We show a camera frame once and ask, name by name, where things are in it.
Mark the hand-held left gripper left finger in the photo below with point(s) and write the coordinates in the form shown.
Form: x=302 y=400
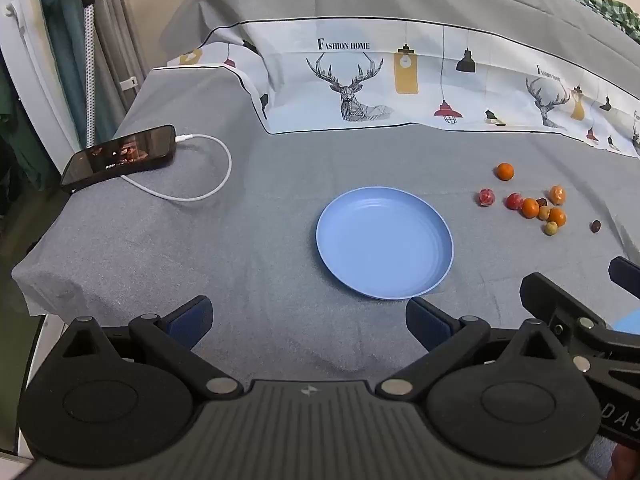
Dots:
x=189 y=319

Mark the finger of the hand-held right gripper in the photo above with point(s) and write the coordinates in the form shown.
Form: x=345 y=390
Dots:
x=547 y=297
x=626 y=270

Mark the light blue plate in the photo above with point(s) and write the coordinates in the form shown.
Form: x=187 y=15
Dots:
x=385 y=242

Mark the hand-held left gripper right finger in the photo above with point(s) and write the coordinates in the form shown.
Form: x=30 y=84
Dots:
x=429 y=322

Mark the deer print grey blanket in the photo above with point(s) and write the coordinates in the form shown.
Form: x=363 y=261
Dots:
x=400 y=20

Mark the glossy wrapped orange fruit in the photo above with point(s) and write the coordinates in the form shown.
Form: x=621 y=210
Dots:
x=557 y=194

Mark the white door frame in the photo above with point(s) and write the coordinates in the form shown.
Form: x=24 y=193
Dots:
x=25 y=60

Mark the red wrapped round fruit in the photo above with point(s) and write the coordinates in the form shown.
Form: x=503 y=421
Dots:
x=513 y=201
x=486 y=197

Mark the yellow-brown longan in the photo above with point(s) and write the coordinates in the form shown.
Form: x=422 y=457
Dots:
x=551 y=229
x=544 y=213

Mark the small orange kumquat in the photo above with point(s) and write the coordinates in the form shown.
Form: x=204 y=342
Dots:
x=530 y=208
x=558 y=216
x=505 y=171

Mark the black smartphone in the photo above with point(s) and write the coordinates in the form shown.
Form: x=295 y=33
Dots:
x=120 y=155

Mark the teal hanging cloth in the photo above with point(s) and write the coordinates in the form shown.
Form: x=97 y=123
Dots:
x=62 y=60

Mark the grey bed sheet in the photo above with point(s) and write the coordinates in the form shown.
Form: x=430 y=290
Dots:
x=240 y=245

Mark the light blue mattress cover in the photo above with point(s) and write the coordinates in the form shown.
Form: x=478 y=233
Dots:
x=629 y=321

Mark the white dotted pole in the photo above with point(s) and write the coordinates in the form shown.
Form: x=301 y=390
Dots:
x=90 y=75

